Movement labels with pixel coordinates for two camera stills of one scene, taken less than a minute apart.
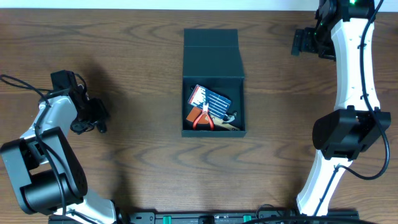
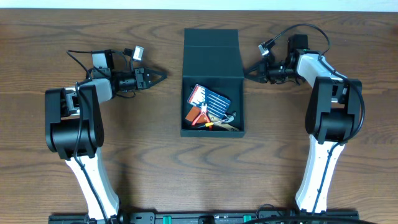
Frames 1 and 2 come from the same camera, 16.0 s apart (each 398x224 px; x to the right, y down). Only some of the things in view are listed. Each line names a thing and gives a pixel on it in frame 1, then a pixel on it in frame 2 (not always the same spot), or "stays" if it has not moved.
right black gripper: x=303 y=42 -> x=262 y=76
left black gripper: x=93 y=116 -> x=139 y=78
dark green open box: x=212 y=60 stays
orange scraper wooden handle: x=204 y=119 stays
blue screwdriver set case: x=218 y=106 stays
